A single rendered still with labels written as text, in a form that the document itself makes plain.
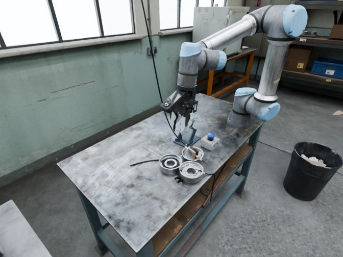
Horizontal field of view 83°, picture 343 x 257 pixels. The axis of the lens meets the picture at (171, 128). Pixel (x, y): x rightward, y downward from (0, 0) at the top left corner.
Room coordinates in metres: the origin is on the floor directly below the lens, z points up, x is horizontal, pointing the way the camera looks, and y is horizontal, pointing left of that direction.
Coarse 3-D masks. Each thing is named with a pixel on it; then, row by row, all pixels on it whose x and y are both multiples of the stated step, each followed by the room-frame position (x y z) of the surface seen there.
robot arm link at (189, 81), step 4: (180, 76) 0.72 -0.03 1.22; (184, 76) 0.71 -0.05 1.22; (188, 76) 0.71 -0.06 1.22; (192, 76) 0.71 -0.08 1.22; (196, 76) 0.72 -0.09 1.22; (180, 80) 0.72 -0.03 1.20; (184, 80) 0.71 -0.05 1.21; (188, 80) 0.71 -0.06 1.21; (192, 80) 0.71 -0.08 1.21; (196, 80) 0.72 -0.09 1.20; (180, 84) 0.71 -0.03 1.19; (184, 84) 0.71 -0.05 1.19; (188, 84) 0.70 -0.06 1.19; (192, 84) 0.71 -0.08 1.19
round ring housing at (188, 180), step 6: (186, 162) 0.66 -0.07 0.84; (192, 162) 0.67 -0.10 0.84; (180, 168) 0.63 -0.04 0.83; (186, 168) 0.63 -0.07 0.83; (192, 168) 0.64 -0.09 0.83; (180, 174) 0.60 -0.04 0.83; (186, 174) 0.60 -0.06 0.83; (192, 174) 0.60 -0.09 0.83; (186, 180) 0.57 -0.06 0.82; (192, 180) 0.57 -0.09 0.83; (198, 180) 0.57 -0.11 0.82
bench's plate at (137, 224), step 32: (128, 128) 1.01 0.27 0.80; (160, 128) 1.01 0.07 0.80; (224, 128) 1.01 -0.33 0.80; (256, 128) 1.01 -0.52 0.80; (64, 160) 0.72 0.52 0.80; (96, 160) 0.72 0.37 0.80; (128, 160) 0.72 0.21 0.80; (224, 160) 0.72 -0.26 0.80; (96, 192) 0.53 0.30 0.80; (128, 192) 0.53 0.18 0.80; (160, 192) 0.53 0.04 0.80; (192, 192) 0.53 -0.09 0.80; (128, 224) 0.39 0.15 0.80; (160, 224) 0.39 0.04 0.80
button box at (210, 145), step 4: (204, 140) 0.82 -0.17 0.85; (208, 140) 0.82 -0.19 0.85; (212, 140) 0.82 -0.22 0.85; (216, 140) 0.82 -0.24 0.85; (204, 144) 0.82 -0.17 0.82; (208, 144) 0.80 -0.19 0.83; (212, 144) 0.79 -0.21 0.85; (216, 144) 0.82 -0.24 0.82; (208, 148) 0.80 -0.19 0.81; (212, 148) 0.79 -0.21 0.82
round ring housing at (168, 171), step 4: (164, 156) 0.71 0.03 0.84; (168, 156) 0.72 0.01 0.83; (172, 156) 0.72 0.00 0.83; (176, 156) 0.71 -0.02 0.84; (160, 160) 0.68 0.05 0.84; (168, 160) 0.69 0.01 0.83; (172, 160) 0.69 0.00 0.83; (180, 160) 0.69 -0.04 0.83; (160, 164) 0.65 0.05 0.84; (168, 164) 0.69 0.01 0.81; (172, 164) 0.69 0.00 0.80; (176, 164) 0.66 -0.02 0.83; (180, 164) 0.66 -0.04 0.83; (160, 168) 0.64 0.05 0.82; (164, 168) 0.62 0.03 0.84; (176, 168) 0.62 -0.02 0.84; (164, 172) 0.63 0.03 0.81; (168, 172) 0.62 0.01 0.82; (172, 172) 0.62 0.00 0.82; (176, 172) 0.63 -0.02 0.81
